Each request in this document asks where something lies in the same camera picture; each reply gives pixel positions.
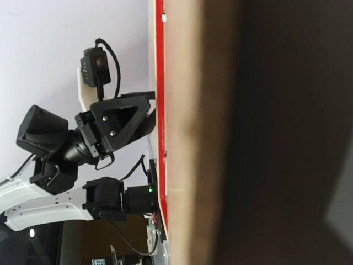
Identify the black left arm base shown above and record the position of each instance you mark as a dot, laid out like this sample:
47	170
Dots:
143	200

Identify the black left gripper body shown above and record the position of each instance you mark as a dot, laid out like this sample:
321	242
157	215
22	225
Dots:
90	137

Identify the red wooden picture frame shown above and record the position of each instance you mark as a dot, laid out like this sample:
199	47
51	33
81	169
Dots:
162	124

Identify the brown cardboard backing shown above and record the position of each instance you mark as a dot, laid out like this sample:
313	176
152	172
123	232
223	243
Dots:
259	131

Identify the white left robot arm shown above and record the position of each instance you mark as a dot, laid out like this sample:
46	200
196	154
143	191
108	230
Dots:
42	190

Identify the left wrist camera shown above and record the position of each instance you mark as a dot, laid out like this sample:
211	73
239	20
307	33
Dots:
92	75

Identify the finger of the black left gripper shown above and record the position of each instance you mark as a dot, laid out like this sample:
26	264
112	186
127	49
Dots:
150	95
122	121

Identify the aluminium front rail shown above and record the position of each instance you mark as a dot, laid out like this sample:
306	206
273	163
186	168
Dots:
157	241

